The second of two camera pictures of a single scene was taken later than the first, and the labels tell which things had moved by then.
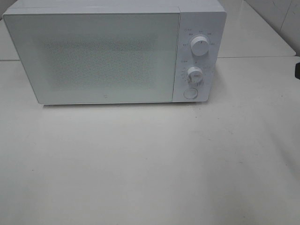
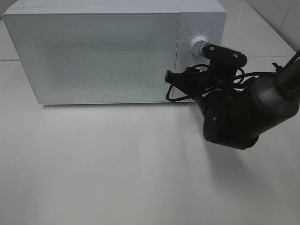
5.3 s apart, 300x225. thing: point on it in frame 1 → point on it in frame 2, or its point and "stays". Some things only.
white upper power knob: x=199 y=45 stays
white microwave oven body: x=117 y=51 stays
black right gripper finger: x=297 y=71 → x=220 y=75
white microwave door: x=98 y=57 stays
